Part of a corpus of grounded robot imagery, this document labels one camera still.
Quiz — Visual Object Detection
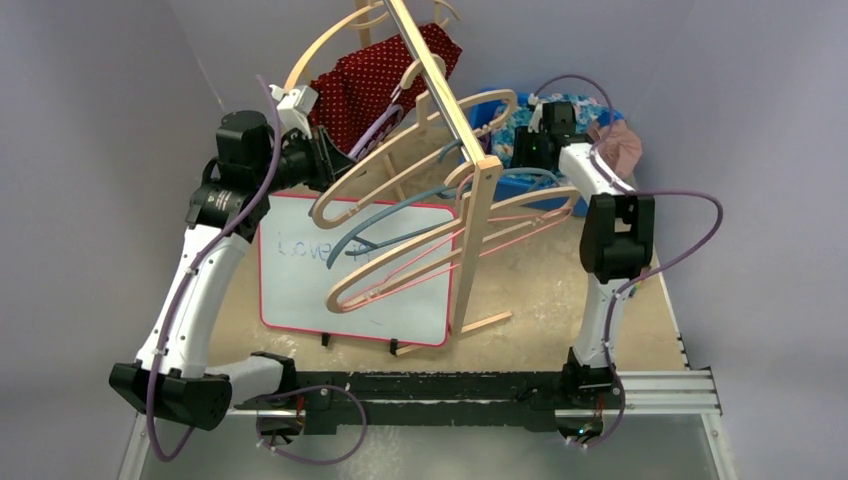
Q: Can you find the pink garment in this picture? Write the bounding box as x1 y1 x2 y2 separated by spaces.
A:
588 119 643 179

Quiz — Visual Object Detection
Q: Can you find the purple hanger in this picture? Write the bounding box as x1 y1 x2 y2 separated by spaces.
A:
308 77 405 164

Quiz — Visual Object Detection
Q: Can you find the red polka dot dress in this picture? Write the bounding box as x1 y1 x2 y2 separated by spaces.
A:
309 35 426 152

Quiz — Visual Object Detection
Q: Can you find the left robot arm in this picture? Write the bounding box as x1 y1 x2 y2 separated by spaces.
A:
109 110 354 431

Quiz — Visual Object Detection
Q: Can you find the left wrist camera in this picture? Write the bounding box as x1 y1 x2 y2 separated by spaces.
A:
270 84 318 139

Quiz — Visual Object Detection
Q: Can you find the blue floral garment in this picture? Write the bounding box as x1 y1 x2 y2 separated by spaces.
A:
485 93 610 165

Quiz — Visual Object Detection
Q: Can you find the purple cable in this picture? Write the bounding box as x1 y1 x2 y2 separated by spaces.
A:
144 74 285 464
529 72 725 452

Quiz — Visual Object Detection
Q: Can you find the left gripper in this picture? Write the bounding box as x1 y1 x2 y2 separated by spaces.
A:
255 125 366 196

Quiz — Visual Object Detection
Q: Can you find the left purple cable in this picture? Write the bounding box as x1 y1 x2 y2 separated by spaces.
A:
144 74 285 464

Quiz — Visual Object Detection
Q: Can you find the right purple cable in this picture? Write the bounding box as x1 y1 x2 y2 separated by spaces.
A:
529 72 725 452

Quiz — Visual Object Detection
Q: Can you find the marker pack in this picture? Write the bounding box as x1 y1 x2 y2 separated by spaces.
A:
628 279 646 298

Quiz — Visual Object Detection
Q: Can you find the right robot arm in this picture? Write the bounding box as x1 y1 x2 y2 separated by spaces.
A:
511 96 655 407

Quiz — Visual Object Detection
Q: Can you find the teal blue hanger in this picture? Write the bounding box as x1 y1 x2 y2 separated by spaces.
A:
325 137 564 272

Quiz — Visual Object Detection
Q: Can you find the plain wooden hanger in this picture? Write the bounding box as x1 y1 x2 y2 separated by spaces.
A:
326 168 581 313

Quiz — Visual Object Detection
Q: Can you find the pink wire hanger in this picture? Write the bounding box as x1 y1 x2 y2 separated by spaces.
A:
326 185 580 313

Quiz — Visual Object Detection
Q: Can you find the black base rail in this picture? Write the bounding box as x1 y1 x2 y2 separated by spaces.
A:
239 371 624 435

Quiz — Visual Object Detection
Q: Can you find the blue plastic bin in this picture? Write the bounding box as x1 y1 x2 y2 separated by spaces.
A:
474 86 628 220

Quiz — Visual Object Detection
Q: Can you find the empty wooden hanger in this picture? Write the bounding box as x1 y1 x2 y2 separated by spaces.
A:
283 0 462 94

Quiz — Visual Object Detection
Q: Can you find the white board with pink edge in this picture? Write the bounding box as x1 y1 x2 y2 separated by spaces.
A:
258 194 451 346

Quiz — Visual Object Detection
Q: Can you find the wooden clothes rack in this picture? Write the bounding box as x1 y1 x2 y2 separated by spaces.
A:
351 0 515 359

